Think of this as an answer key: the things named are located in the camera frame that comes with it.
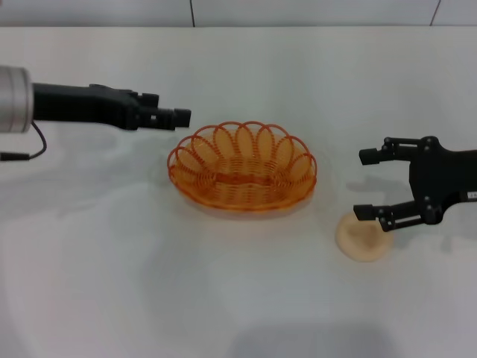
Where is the cream round bread bun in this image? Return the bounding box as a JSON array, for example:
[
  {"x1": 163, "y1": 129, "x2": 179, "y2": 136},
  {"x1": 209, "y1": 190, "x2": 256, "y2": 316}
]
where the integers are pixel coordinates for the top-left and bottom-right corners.
[{"x1": 335, "y1": 212, "x2": 394, "y2": 264}]

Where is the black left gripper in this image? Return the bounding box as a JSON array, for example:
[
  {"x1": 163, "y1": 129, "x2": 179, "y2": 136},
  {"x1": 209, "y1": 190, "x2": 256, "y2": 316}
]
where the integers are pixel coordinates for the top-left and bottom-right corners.
[{"x1": 31, "y1": 83, "x2": 192, "y2": 132}]

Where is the orange woven plastic basket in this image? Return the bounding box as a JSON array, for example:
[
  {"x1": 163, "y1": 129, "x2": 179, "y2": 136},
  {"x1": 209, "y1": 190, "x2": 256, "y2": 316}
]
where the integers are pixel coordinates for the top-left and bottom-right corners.
[{"x1": 166, "y1": 119, "x2": 318, "y2": 218}]

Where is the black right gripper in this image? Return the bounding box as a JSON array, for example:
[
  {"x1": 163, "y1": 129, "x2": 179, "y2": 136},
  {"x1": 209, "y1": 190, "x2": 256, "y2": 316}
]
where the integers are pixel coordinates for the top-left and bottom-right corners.
[{"x1": 353, "y1": 135, "x2": 477, "y2": 233}]

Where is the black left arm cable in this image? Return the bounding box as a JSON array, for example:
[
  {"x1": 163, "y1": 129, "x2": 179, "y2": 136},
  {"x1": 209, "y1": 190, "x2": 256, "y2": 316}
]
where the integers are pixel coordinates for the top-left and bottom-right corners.
[{"x1": 0, "y1": 121, "x2": 48, "y2": 163}]

